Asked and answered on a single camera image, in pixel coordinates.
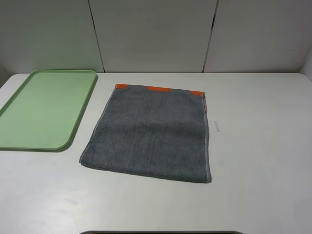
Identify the light green plastic tray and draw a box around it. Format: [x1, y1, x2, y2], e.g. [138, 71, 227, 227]
[0, 70, 97, 151]

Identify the grey towel with orange patches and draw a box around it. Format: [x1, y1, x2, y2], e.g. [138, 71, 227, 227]
[79, 84, 212, 183]

